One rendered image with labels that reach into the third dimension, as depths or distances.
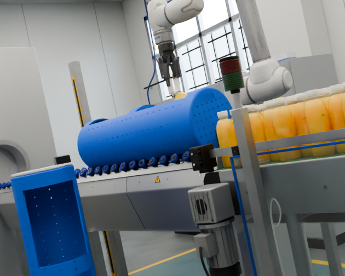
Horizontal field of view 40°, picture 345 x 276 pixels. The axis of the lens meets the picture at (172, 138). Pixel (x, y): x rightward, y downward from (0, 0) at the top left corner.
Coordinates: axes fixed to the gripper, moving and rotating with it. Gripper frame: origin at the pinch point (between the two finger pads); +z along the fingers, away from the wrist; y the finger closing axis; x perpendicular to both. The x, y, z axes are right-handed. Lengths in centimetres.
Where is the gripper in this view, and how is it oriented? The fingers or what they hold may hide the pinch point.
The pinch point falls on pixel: (173, 86)
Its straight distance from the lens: 225.6
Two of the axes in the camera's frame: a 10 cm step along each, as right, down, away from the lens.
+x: 6.7, -1.4, -7.3
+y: -7.2, 1.5, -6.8
